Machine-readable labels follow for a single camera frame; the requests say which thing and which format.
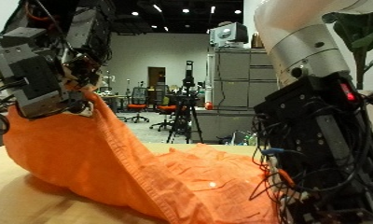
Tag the orange button shirt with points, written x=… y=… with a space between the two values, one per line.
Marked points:
x=71 y=149

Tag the green plastic bottle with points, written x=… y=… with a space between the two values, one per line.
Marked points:
x=253 y=140
x=245 y=140

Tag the long office desk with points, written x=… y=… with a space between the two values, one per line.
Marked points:
x=112 y=97

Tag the low grey counter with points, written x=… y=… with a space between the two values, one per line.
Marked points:
x=224 y=124

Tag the orange seat mesh office chair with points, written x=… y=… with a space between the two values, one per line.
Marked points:
x=136 y=106
x=165 y=109

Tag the grey metal cabinet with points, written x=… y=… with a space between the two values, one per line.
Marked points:
x=236 y=77

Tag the red ball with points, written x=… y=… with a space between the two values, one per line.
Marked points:
x=208 y=106

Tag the brown door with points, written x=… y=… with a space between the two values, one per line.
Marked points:
x=153 y=76

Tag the round ceiling light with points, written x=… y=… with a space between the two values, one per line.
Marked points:
x=237 y=11
x=185 y=11
x=135 y=13

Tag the copper kettle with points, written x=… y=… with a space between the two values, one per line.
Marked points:
x=256 y=42

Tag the green leafy plant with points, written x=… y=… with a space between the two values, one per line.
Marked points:
x=359 y=34

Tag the strip ceiling light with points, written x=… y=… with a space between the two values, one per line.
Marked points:
x=212 y=9
x=156 y=8

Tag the grey box device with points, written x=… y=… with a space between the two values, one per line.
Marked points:
x=228 y=34

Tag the black camera tripod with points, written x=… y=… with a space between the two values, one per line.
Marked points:
x=188 y=84

